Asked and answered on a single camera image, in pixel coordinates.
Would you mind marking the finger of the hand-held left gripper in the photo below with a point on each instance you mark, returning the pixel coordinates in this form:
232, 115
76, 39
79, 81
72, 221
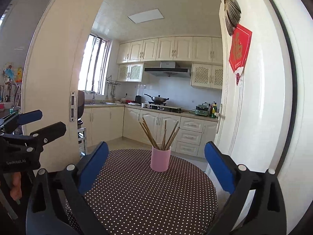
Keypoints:
53, 131
29, 117

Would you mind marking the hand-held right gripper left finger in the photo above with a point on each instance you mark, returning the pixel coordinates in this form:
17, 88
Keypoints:
94, 169

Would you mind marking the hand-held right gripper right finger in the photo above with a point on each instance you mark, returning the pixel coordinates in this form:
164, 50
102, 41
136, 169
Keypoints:
220, 169

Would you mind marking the pink cup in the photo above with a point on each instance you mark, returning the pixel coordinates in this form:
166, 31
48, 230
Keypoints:
160, 160

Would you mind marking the bunch of wooden chopsticks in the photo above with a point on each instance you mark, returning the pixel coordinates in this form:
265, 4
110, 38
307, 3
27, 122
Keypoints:
156, 144

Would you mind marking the hanging kitchen utensils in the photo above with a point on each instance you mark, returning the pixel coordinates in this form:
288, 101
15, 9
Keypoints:
113, 93

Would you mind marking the person's left hand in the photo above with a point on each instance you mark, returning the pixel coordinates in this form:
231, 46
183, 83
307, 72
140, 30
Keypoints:
16, 186

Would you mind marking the metal rack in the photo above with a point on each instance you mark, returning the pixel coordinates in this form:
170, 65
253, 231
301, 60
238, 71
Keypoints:
82, 139

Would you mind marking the metal door strike plate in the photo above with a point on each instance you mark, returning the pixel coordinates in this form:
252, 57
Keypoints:
72, 106

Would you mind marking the black rice cooker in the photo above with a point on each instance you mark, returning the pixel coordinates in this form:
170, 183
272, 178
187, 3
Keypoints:
81, 102

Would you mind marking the metal faucet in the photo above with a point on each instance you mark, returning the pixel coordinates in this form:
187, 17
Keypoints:
93, 95

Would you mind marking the kitchen sink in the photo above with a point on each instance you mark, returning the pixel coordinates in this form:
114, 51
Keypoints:
100, 103

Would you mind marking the red-capped bottle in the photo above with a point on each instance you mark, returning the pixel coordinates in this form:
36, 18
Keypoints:
210, 110

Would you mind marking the green bottle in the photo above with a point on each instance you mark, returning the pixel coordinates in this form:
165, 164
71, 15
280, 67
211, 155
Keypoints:
214, 109

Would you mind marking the cream lower kitchen cabinets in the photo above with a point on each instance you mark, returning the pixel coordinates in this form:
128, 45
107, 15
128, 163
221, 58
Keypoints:
137, 124

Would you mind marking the cream kitchen cabinets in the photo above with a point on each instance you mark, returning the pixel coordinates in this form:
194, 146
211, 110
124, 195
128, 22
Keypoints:
137, 124
171, 49

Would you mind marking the brown polka dot tablecloth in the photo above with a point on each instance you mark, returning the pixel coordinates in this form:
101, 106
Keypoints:
146, 200

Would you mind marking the green countertop appliance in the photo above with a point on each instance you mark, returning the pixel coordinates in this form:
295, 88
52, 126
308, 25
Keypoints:
201, 110

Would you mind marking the window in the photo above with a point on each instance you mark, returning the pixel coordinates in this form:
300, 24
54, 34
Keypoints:
94, 63

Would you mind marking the gas stove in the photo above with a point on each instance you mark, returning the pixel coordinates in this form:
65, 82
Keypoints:
168, 108

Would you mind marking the black kettle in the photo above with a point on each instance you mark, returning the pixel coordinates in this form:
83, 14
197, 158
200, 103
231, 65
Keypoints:
138, 99

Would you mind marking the black wok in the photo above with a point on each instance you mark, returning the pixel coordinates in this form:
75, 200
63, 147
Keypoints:
159, 99

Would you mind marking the white door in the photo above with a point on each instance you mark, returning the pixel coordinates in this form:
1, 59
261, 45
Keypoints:
264, 78

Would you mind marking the range hood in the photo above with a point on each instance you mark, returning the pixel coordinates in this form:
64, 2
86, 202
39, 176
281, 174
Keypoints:
166, 70

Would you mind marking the red paper door decoration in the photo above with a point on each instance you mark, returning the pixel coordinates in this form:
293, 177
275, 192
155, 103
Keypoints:
238, 49

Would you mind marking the cream upper kitchen cabinets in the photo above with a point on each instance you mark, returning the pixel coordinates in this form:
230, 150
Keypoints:
171, 49

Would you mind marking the ceiling light panel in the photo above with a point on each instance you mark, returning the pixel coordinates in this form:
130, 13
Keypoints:
145, 16

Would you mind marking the grey fan ornament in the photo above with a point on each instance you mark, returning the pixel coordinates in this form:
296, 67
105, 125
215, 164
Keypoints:
232, 9

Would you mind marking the colourful wall decoration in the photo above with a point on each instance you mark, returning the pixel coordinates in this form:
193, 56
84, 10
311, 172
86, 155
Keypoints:
11, 72

